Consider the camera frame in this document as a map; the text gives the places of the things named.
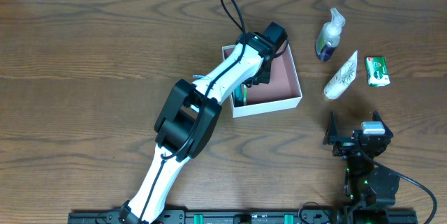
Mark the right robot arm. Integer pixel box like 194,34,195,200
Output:
323,112,400,223

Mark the green white toothbrush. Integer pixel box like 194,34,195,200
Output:
242,85,248,106

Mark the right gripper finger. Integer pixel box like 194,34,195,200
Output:
323,111,337,145
372,110,393,137

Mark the white box pink interior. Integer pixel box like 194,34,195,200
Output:
229,43,302,118

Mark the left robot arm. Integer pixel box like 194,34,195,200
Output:
119,22,288,223

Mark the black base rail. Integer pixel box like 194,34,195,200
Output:
67,207,418,224

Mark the blue disposable razor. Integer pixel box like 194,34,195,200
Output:
192,74,204,79

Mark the teal toothpaste tube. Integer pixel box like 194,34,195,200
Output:
233,84,244,107

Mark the clear pump soap bottle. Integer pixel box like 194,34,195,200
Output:
315,8,346,62

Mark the green soap bar pack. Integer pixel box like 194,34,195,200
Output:
365,57,390,87

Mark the white leaf-print lotion tube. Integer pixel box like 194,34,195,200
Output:
323,51,358,100

